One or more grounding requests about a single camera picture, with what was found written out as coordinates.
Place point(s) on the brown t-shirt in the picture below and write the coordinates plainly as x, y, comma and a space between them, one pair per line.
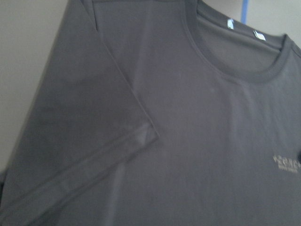
160, 113

